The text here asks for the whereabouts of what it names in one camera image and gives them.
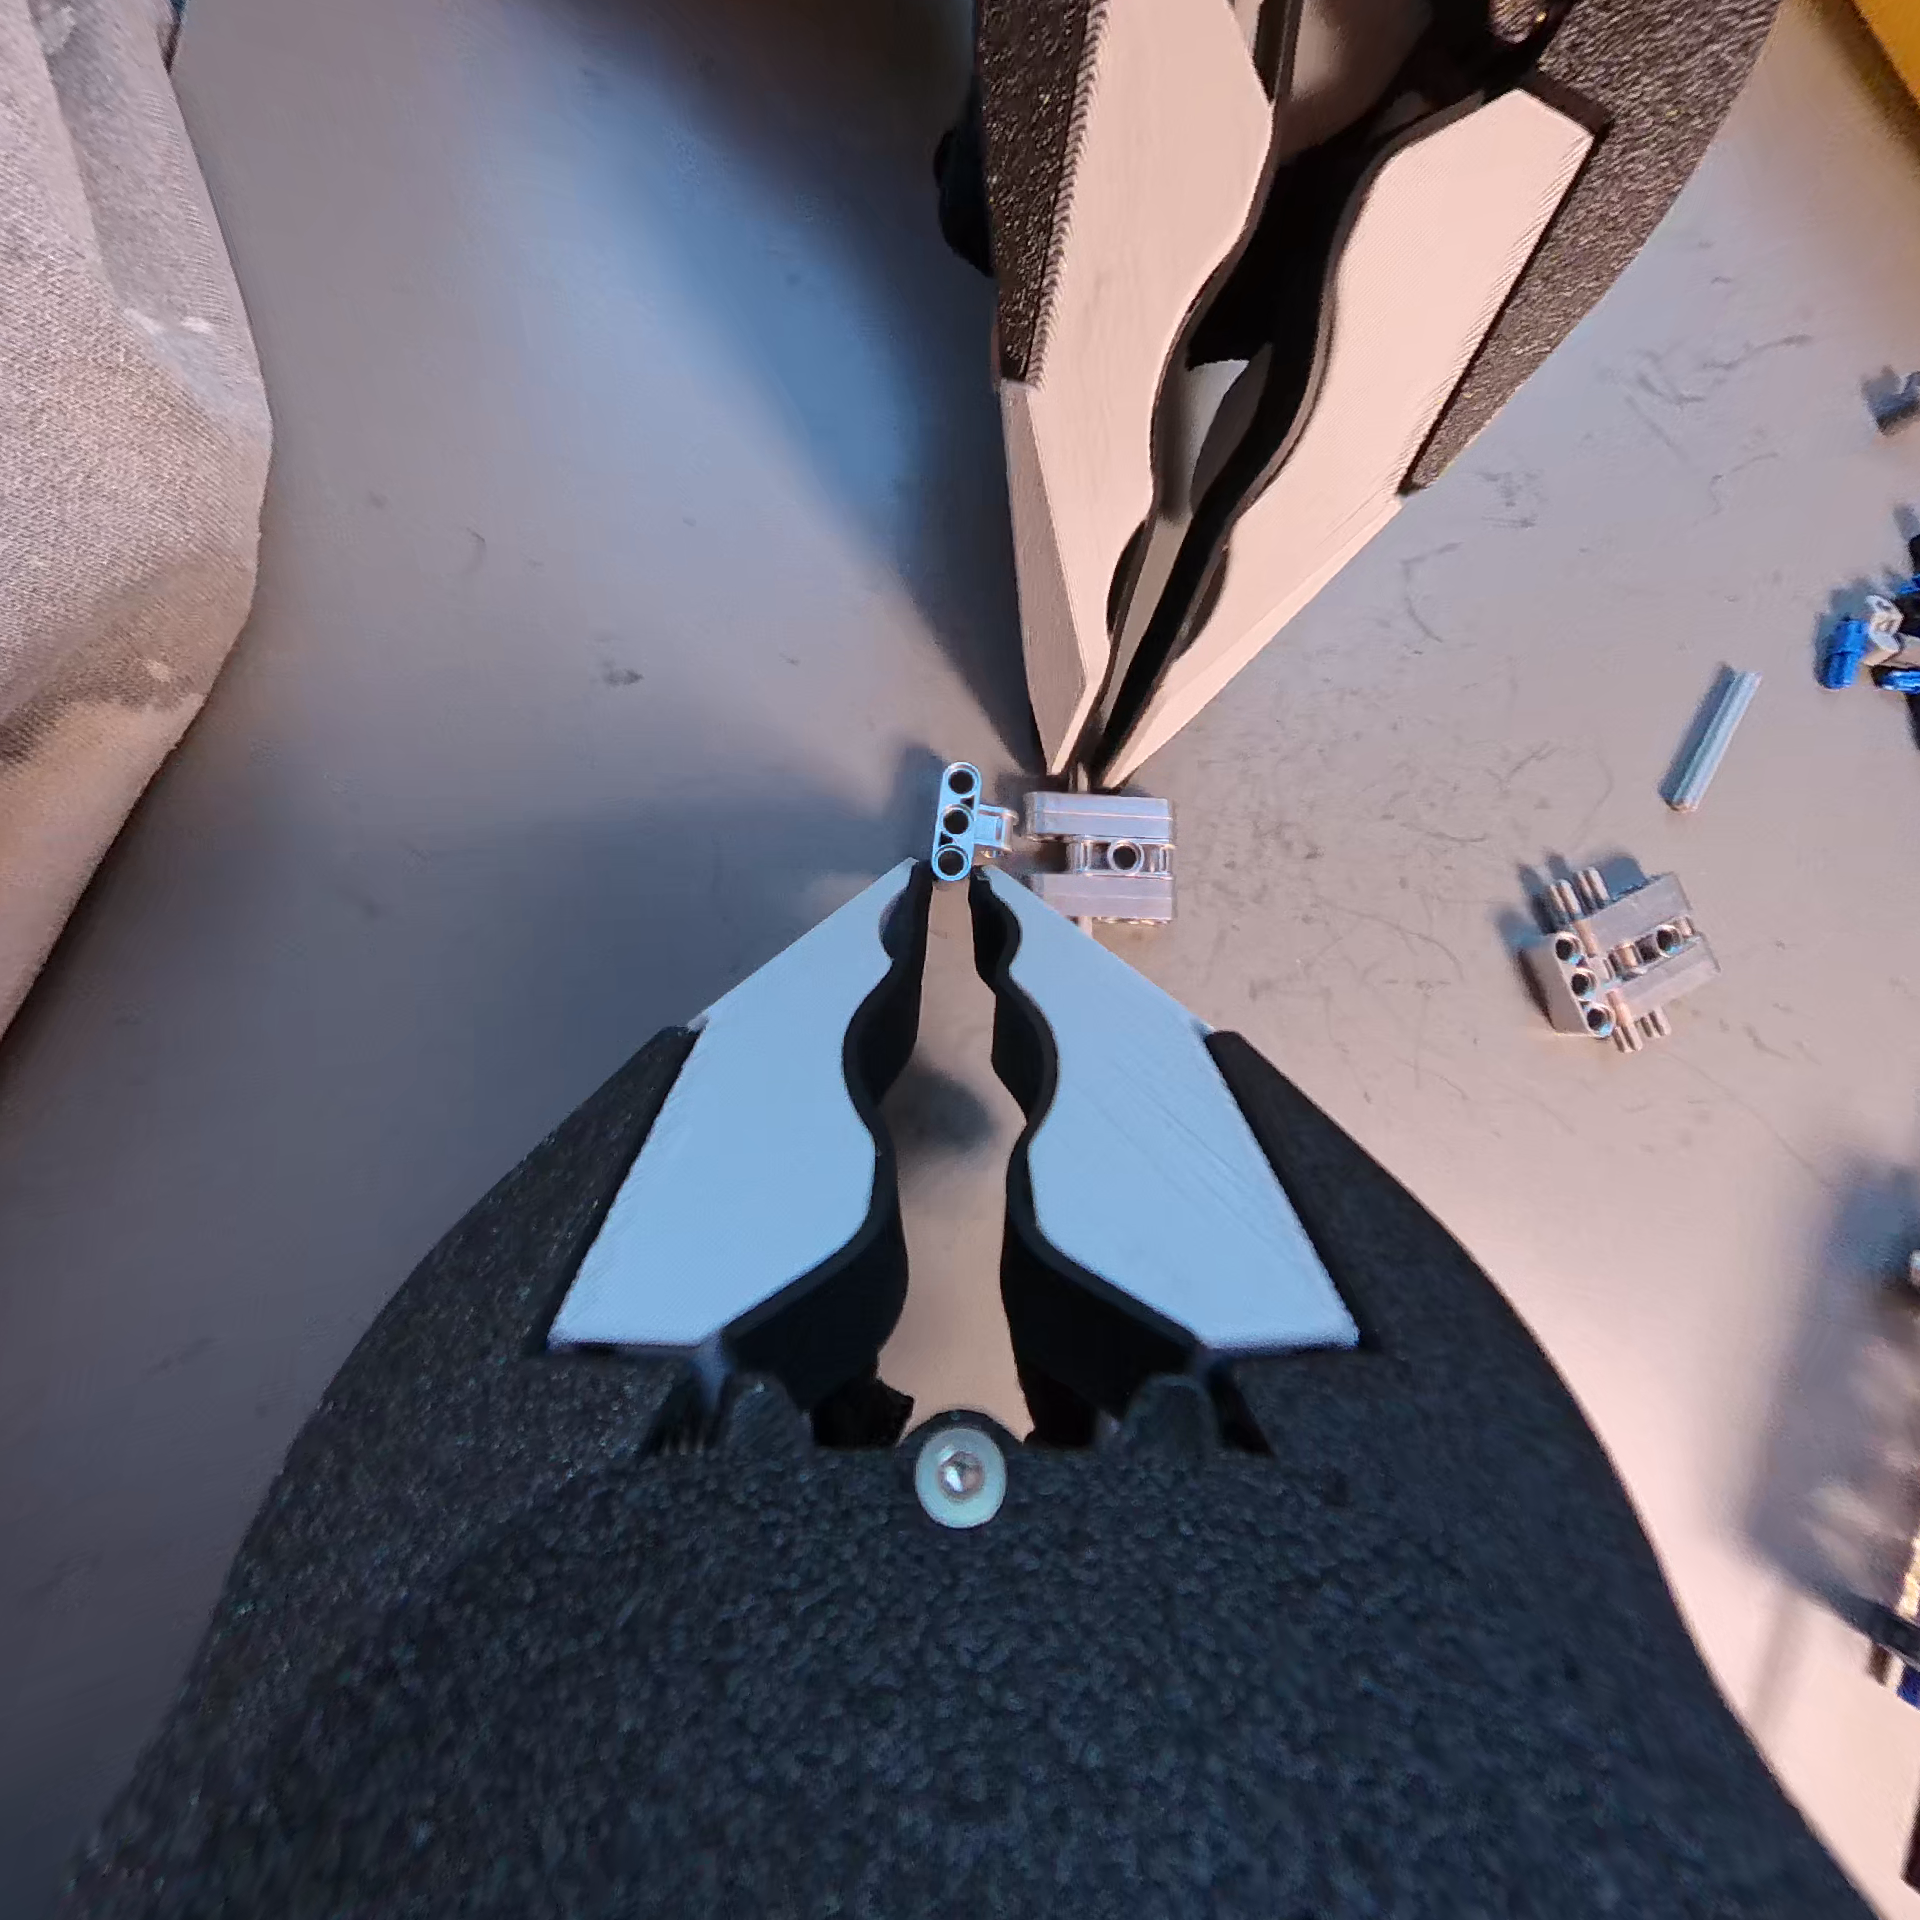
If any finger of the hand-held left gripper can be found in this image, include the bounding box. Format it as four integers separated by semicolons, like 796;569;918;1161
1094;86;1595;788
997;0;1280;782

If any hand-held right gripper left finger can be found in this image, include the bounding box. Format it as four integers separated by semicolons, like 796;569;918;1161
546;860;936;1419

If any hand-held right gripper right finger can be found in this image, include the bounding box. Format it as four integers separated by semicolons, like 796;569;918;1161
968;867;1362;1453

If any chrome T-shaped connector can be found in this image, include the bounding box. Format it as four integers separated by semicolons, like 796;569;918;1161
928;758;1025;889

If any grey axle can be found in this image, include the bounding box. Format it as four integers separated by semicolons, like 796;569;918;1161
1661;665;1764;814

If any chrome beam assembly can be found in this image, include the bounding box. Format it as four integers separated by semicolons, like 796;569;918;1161
1518;864;1722;1052

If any pile of mixed small connectors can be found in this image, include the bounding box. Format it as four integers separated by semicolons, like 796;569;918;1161
1816;510;1920;751

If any clear engine block model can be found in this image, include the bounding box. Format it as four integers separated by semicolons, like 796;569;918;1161
1868;1545;1920;1718

